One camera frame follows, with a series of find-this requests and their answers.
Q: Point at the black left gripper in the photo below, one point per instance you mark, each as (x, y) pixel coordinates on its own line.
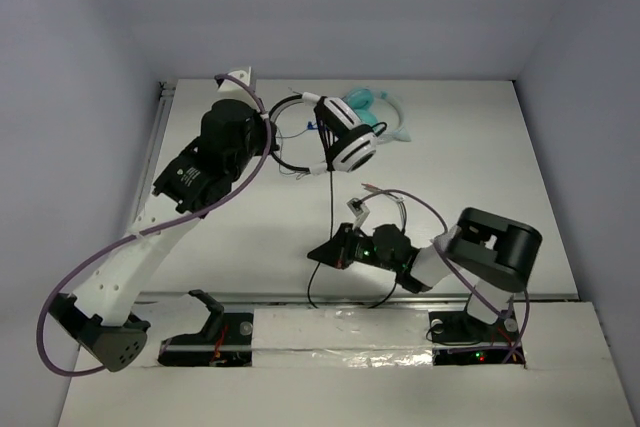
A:
(256, 123)

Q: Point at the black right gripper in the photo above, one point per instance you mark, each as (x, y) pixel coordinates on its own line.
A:
(337, 251)

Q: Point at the white black headphones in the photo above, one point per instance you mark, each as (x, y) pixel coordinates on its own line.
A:
(347, 141)

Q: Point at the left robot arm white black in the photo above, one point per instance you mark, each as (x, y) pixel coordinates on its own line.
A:
(204, 175)

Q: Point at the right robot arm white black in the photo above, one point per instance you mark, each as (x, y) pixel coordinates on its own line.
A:
(499, 251)

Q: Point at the teal headphones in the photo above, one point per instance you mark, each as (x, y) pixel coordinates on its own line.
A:
(380, 110)

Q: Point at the blue earphones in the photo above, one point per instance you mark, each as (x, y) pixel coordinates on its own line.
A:
(282, 138)

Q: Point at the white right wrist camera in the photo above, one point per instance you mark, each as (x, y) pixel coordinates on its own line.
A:
(360, 212)

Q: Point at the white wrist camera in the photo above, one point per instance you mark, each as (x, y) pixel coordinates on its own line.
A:
(360, 212)
(244, 80)

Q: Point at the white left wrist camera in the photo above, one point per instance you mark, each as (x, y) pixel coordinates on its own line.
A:
(244, 80)

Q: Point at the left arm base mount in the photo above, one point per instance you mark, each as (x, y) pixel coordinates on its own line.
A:
(224, 340)

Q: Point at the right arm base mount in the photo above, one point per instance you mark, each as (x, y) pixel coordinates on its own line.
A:
(459, 339)

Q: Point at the metal rail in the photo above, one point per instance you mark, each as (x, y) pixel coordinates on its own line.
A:
(147, 298)

